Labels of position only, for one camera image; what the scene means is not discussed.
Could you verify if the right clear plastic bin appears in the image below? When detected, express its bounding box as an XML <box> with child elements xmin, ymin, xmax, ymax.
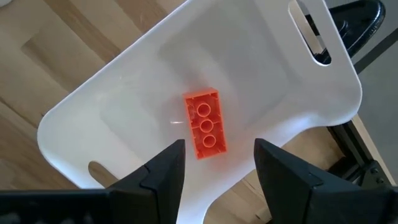
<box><xmin>36</xmin><ymin>0</ymin><xmax>363</xmax><ymax>224</ymax></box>

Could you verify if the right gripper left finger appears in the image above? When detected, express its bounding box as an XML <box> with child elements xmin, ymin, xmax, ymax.
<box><xmin>106</xmin><ymin>139</ymin><xmax>187</xmax><ymax>224</ymax></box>

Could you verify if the orange-red toy building block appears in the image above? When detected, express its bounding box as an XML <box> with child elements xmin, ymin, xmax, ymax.
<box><xmin>182</xmin><ymin>86</ymin><xmax>228</xmax><ymax>161</ymax></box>

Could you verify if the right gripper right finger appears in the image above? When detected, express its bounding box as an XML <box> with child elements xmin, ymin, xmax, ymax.
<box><xmin>254</xmin><ymin>138</ymin><xmax>398</xmax><ymax>224</ymax></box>

